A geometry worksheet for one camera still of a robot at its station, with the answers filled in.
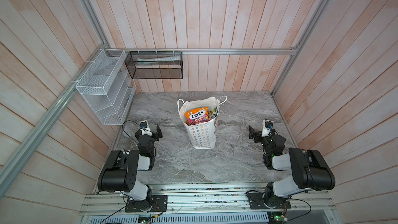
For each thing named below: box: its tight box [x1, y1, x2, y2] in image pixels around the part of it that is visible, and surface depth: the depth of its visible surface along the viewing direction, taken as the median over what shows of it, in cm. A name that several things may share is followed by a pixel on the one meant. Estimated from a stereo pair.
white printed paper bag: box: [177, 95, 228, 150], surface depth 84 cm
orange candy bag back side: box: [184, 106, 210, 126], surface depth 84 cm
